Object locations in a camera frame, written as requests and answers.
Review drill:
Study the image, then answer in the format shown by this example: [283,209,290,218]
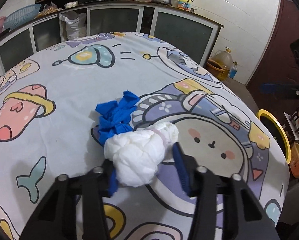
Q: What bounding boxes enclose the white plastic bag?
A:
[104,122,179,187]

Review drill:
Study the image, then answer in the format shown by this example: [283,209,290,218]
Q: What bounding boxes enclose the blue glove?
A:
[92,90,140,146]

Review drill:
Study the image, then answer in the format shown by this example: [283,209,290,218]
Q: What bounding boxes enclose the yellow rimmed trash bin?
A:
[256,109,291,164]

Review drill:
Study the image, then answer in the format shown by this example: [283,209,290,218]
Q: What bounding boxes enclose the kitchen counter cabinets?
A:
[0,0,224,76]

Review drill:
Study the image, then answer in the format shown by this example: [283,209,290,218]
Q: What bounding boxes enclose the blue water bottle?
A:
[228,61,237,79]

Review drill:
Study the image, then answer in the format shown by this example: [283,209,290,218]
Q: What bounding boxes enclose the cooking oil jug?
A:
[211,46,233,81]

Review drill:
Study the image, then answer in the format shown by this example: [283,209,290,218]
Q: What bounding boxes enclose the brown plastic bucket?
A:
[205,59,226,81]

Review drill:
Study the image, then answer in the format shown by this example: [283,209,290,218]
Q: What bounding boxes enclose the cartoon printed tablecloth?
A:
[0,33,288,239]

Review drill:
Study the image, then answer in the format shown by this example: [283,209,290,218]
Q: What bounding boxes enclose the detergent bottles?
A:
[177,0,193,11]

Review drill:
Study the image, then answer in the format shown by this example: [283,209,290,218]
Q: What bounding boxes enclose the white sack under counter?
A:
[59,11,87,41]

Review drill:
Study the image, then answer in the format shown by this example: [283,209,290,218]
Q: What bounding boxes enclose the blue plastic basket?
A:
[3,4,41,30]

